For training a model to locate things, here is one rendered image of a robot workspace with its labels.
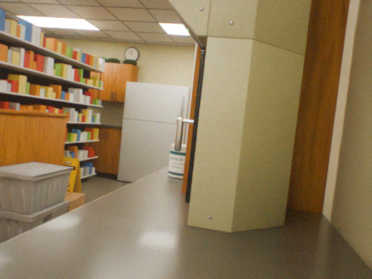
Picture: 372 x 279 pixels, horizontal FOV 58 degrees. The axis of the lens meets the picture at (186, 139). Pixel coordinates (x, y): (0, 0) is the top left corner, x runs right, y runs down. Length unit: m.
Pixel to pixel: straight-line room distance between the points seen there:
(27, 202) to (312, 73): 2.39
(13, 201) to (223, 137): 2.44
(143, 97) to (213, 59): 5.20
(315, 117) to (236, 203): 0.49
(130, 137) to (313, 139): 5.06
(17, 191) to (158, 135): 3.37
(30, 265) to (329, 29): 1.08
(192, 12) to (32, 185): 2.29
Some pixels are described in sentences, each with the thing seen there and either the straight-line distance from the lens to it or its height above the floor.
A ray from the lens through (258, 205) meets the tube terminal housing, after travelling 0.90.
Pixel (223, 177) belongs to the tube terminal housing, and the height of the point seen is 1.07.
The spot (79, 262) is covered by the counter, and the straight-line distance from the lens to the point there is 0.64.
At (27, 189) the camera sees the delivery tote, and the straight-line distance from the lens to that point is 2.95.
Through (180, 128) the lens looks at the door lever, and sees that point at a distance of 0.88.
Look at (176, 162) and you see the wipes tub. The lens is 1.51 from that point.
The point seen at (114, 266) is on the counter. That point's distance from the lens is 0.63.
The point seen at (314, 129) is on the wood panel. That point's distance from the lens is 1.21.
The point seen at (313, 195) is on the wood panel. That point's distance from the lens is 1.23.
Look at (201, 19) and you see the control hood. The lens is 0.87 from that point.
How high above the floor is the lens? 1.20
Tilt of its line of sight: 3 degrees down
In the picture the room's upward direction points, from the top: 6 degrees clockwise
